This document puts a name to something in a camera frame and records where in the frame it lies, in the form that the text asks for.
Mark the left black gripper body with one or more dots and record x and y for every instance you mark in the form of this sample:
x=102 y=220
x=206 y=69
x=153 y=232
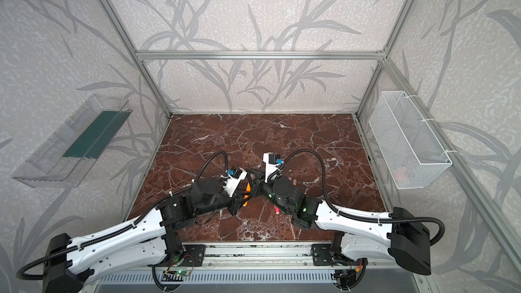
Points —
x=241 y=197

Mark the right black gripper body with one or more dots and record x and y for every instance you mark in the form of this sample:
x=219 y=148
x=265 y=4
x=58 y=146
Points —
x=266 y=187

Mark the orange highlighter pen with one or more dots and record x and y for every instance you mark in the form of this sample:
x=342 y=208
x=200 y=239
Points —
x=246 y=195

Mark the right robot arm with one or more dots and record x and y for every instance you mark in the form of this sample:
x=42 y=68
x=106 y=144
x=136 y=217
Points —
x=397 y=236

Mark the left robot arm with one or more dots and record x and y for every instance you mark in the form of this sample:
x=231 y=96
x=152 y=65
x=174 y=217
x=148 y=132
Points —
x=151 y=239

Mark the green circuit board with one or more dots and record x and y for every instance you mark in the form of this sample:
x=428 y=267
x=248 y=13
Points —
x=174 y=276

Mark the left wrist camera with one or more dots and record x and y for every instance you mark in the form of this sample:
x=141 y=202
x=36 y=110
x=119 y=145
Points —
x=234 y=177

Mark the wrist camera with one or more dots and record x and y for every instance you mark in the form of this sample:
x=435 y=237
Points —
x=273 y=164
x=234 y=177

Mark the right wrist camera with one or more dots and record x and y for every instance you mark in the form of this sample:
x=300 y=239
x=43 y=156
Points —
x=273 y=164

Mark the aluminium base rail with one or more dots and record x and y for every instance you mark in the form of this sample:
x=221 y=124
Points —
x=238 y=255

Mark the clear plastic wall bin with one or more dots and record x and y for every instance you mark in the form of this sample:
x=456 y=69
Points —
x=68 y=155

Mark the white wire mesh basket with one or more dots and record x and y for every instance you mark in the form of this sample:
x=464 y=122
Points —
x=412 y=152

